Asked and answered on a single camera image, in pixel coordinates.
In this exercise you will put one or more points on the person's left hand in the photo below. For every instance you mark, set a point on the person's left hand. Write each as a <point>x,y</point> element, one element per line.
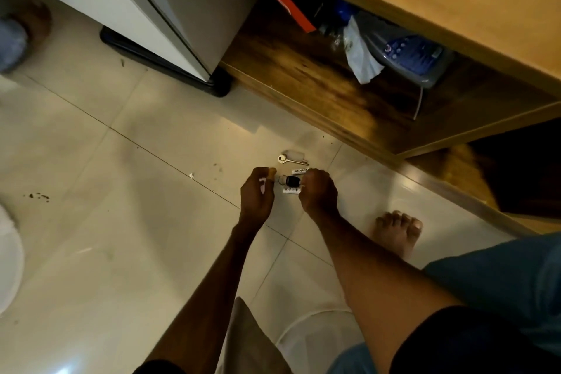
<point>257,203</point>

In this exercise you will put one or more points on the blue grey device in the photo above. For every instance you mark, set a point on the blue grey device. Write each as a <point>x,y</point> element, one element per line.
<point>412,54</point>

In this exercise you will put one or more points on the person's blue shorts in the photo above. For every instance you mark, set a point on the person's blue shorts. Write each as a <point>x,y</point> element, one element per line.
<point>500,273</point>

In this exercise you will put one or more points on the person's black shirt sleeve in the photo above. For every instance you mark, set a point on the person's black shirt sleeve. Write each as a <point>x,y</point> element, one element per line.
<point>158,367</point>
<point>473,343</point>

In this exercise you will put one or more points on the small black white object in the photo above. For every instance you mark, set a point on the small black white object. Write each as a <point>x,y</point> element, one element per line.
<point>292,182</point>

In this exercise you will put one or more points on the white round object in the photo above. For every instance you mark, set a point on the white round object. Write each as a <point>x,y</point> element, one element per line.
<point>9,260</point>

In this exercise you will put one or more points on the person's right forearm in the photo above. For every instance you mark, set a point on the person's right forearm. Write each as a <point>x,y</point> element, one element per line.
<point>377,286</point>

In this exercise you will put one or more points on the person's right hand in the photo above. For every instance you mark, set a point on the person's right hand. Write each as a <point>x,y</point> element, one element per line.
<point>320,196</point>

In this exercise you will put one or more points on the grey brown cushion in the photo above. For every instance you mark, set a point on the grey brown cushion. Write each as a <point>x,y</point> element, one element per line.
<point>250,343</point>

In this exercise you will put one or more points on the white crumpled bag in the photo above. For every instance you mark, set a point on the white crumpled bag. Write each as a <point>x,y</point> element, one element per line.
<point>361,58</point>

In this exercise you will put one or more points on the wooden shelf unit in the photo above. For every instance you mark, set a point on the wooden shelf unit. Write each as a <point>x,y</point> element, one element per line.
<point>456,1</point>

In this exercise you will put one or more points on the person's left forearm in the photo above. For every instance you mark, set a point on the person's left forearm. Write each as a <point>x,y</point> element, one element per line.
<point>210,299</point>

